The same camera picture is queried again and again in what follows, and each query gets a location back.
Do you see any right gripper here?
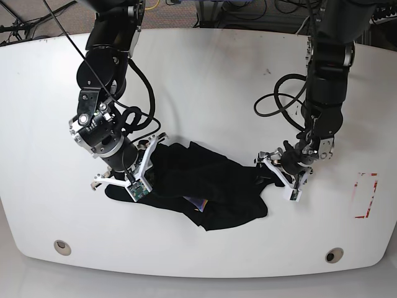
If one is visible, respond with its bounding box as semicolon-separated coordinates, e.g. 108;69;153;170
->
91;132;168;192

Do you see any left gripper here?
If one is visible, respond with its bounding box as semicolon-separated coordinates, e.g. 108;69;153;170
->
254;141;313;193

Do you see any black T-shirt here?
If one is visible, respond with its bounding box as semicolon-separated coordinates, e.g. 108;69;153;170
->
104;141;282;232

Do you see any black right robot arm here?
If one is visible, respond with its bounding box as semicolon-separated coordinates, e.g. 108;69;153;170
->
69;1;167;202

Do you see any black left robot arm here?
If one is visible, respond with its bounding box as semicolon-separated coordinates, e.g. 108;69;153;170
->
256;1;380;202

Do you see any red tape marking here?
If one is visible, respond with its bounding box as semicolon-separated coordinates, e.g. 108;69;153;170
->
350;173;378;219

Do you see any black tripod stand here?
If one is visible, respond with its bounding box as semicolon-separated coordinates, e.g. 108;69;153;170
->
0;0;78;43

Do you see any white power strip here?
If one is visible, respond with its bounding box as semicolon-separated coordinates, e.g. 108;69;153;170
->
369;10;396;25

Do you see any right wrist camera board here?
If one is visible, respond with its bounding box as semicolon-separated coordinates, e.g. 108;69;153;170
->
126;180;150;202

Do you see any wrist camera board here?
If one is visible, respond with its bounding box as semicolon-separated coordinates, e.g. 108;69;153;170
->
126;180;150;202
283;188;302;202

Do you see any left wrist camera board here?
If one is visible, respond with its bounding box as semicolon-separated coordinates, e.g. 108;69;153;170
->
283;188;302;202

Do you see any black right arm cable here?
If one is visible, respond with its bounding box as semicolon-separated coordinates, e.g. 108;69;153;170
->
117;57;162;134

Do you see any left table cable grommet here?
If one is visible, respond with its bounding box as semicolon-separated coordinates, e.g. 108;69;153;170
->
53;240;71;256

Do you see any table cable grommet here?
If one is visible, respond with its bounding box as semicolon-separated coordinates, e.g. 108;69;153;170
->
53;240;71;256
325;248;344;264

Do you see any right table cable grommet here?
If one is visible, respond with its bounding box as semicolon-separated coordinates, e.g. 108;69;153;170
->
325;248;344;264

